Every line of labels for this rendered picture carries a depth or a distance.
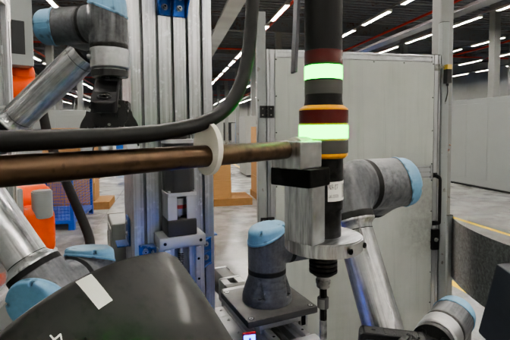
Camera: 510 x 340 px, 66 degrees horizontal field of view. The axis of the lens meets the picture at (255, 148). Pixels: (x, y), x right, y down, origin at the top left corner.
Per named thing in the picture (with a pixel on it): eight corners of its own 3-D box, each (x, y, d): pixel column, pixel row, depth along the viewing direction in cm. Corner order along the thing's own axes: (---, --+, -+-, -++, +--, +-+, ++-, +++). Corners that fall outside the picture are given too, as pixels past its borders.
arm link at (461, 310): (477, 338, 79) (479, 297, 78) (464, 364, 71) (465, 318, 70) (436, 326, 84) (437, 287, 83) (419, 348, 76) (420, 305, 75)
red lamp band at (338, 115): (331, 123, 32) (331, 108, 32) (288, 124, 35) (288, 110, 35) (357, 123, 35) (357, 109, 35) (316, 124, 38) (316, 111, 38)
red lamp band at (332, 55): (329, 61, 32) (329, 45, 32) (296, 65, 35) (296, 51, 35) (350, 65, 35) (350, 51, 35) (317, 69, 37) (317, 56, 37)
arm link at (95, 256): (125, 288, 104) (124, 238, 103) (95, 312, 91) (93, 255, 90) (84, 285, 106) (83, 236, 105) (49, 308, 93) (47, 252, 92)
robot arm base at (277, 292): (234, 293, 124) (234, 262, 123) (277, 284, 130) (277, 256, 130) (254, 313, 110) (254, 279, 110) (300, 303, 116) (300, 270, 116)
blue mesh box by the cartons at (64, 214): (13, 233, 594) (10, 168, 589) (43, 215, 718) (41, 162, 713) (74, 230, 608) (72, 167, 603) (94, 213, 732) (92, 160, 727)
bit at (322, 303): (326, 335, 37) (327, 280, 36) (330, 341, 35) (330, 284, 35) (316, 335, 36) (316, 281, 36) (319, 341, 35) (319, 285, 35)
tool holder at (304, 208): (323, 273, 29) (323, 142, 29) (253, 253, 34) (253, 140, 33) (377, 246, 36) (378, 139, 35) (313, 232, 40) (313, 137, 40)
